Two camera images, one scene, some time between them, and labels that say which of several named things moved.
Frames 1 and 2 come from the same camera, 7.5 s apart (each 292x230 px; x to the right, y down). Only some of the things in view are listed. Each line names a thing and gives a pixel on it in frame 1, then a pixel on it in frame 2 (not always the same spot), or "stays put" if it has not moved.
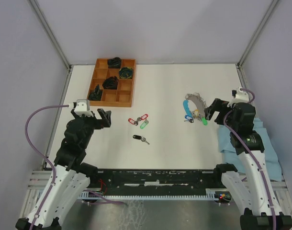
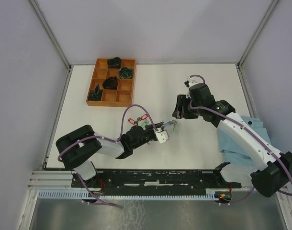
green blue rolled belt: x=126 y=73 stays put
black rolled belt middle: x=110 y=83 stays put
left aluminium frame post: x=51 y=33 stays put
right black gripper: x=219 y=105 → x=182 y=101
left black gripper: x=105 y=115 → x=151 y=127
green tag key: x=144 y=124 stays put
